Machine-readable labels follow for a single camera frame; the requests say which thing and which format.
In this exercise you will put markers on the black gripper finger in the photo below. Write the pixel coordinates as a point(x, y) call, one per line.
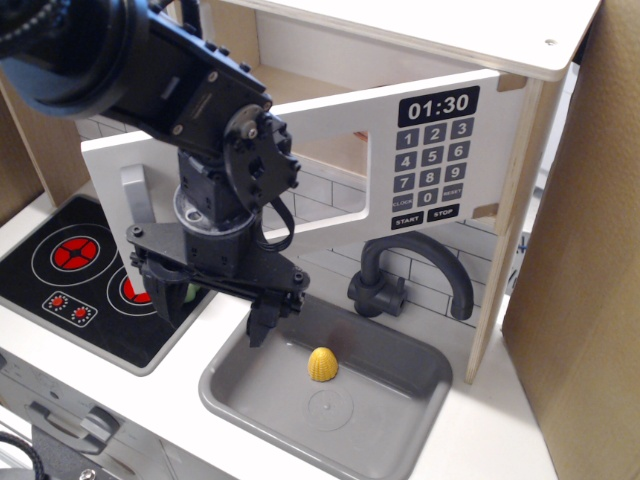
point(263, 317)
point(167, 290)

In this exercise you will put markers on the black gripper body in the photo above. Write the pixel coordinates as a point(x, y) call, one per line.
point(237, 261)

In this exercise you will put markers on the white toy microwave door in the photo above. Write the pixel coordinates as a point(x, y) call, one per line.
point(401, 157)

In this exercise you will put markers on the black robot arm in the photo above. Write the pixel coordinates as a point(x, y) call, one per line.
point(125, 60)

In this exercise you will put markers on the white wooden microwave cabinet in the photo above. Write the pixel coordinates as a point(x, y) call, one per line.
point(299, 47)

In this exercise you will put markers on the green toy bell pepper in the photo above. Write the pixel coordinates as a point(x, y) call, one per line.
point(192, 293)

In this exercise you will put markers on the yellow toy corn piece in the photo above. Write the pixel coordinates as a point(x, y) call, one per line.
point(322, 365)

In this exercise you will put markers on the black toy stovetop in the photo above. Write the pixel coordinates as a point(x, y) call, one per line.
point(68, 277)

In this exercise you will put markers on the dark grey toy faucet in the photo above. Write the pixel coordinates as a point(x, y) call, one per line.
point(373, 293)

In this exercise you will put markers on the grey toy sink basin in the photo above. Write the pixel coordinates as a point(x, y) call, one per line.
point(370, 422)

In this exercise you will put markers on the grey toy oven front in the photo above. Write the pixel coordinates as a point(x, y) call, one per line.
point(121, 447)

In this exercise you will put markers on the brown cardboard box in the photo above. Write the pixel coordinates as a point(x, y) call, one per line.
point(572, 325)

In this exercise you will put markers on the grey microwave door handle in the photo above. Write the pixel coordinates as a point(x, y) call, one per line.
point(133, 181)

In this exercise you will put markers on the grey oven door handle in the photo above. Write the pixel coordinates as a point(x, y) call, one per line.
point(90, 434)

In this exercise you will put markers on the grey metal bracket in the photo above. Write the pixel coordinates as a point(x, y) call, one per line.
point(62, 462)

